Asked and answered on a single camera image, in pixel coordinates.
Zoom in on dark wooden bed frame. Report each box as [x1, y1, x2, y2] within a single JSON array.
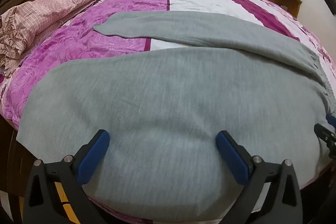
[[0, 116, 36, 197]]

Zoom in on grey pants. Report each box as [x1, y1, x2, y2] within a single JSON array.
[[16, 11, 336, 222]]

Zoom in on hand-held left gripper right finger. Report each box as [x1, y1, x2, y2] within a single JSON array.
[[215, 130, 303, 224]]

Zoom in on pink ruffled quilt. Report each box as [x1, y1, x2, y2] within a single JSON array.
[[0, 0, 113, 75]]

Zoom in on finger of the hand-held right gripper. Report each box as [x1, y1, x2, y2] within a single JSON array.
[[314, 114, 336, 157]]

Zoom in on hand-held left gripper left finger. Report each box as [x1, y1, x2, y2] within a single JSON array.
[[22, 130, 111, 224]]

